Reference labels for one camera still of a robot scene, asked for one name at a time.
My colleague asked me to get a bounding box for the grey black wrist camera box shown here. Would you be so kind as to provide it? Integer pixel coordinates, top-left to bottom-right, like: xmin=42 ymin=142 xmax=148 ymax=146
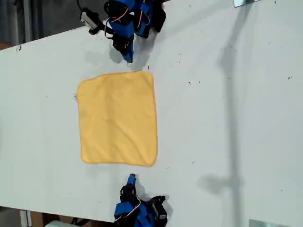
xmin=80 ymin=8 xmax=100 ymax=28

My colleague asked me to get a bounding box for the white box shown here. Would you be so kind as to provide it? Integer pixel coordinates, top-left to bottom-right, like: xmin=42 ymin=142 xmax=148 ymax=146
xmin=44 ymin=220 xmax=74 ymax=227

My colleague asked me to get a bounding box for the yellow square towel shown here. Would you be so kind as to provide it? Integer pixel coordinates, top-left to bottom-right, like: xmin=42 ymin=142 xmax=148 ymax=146
xmin=77 ymin=70 xmax=159 ymax=167

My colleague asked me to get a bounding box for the white table leg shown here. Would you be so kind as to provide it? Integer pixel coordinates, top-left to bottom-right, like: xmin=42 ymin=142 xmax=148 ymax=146
xmin=19 ymin=209 xmax=33 ymax=227

